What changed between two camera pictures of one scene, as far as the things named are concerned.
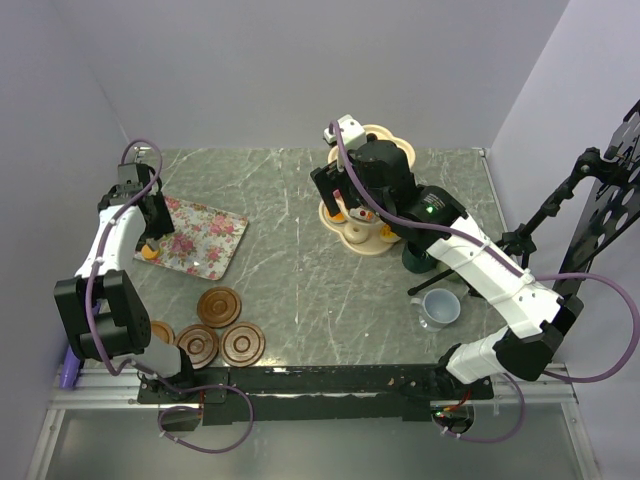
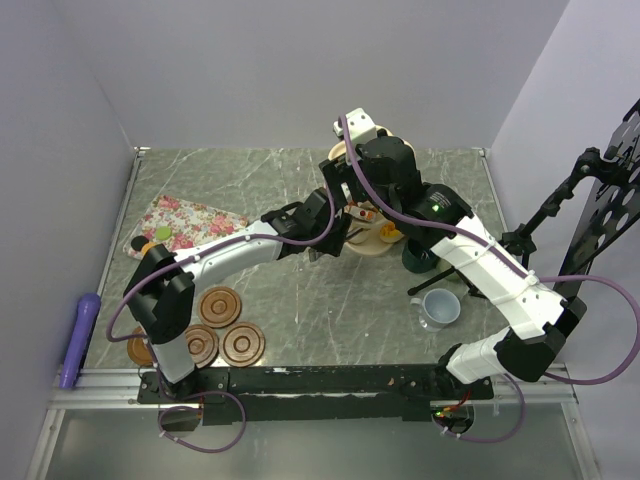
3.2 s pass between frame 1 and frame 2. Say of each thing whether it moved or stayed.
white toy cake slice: stayed
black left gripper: moved
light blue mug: stayed
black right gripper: stayed
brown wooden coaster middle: stayed
